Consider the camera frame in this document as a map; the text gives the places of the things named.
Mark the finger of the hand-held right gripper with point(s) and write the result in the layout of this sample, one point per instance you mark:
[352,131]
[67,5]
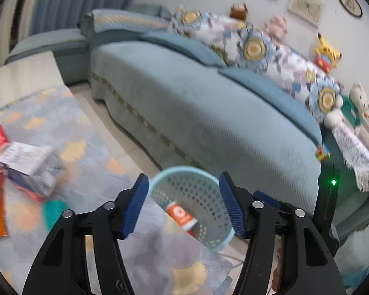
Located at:
[264,197]

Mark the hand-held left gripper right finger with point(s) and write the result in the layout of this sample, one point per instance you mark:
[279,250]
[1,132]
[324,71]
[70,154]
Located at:
[230,202]

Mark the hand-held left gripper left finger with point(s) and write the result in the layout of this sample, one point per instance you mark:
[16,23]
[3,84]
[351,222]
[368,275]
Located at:
[136,206]

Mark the orange and white bottle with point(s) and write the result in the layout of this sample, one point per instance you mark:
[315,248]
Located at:
[180,215]

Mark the light blue plastic basket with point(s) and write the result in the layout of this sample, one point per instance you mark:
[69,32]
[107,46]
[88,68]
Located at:
[187,187]

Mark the teal plastic wrapper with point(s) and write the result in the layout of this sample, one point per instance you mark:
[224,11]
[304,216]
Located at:
[53,213]

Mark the white and blue carton box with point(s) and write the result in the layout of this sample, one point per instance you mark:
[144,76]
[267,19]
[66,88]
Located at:
[30,166]

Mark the colourful puzzle cube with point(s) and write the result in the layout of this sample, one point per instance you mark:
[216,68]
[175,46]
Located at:
[322,154]

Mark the white lace cloth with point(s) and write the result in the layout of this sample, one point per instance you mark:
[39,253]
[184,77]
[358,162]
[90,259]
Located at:
[356,156]

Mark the scale-patterned tablecloth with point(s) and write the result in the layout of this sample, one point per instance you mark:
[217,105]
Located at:
[80,172]

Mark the blue sofa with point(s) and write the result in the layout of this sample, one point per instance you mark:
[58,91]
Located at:
[203,113]

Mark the blue seat cushion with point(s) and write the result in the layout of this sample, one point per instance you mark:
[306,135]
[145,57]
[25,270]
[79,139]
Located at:
[184,47]
[270,98]

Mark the white teddy bear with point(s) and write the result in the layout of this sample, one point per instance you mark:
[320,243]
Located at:
[358,98]

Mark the yellow mouse plush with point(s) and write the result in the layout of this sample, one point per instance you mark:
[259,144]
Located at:
[326,53]

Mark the pink pig plush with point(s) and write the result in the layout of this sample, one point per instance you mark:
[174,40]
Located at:
[276,27]

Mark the brown monkey plush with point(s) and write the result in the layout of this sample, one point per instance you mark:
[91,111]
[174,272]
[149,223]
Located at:
[239,10]

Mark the white curtain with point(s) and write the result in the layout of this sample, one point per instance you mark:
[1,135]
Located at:
[15,27]

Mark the butterfly wall picture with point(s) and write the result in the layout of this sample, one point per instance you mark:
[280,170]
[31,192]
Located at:
[306,6]

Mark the round wall picture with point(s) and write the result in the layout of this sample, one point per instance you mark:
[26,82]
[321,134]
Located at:
[350,3]

